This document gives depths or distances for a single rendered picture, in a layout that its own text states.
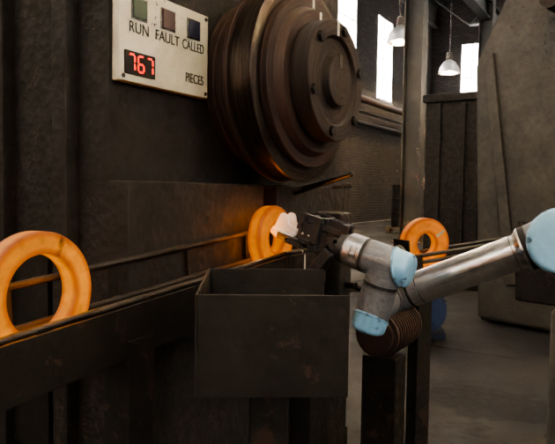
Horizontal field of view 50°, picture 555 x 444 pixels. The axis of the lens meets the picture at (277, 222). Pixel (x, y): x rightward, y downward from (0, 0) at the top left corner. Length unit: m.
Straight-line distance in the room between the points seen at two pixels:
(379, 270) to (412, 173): 9.10
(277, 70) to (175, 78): 0.22
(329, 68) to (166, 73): 0.37
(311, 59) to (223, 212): 0.39
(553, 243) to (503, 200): 2.89
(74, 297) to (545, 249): 0.80
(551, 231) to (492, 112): 2.99
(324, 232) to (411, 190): 9.03
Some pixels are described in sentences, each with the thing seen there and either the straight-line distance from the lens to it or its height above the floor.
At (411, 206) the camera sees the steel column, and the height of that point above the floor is 0.63.
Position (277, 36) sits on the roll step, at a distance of 1.34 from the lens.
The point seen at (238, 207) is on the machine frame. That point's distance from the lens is 1.38.
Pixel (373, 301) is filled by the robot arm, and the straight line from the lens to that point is 1.26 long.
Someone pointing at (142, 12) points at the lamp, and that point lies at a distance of 1.23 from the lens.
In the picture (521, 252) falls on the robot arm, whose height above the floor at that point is 0.74.
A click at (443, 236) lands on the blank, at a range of 1.85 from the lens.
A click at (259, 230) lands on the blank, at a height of 0.77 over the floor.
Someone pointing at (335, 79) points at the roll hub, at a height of 1.11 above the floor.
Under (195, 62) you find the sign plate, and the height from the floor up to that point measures 1.13.
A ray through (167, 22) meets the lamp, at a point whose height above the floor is 1.19.
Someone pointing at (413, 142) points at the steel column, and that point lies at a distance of 10.36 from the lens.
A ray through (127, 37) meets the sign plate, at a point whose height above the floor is 1.14.
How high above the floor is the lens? 0.86
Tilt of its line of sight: 3 degrees down
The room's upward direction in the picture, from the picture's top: 1 degrees clockwise
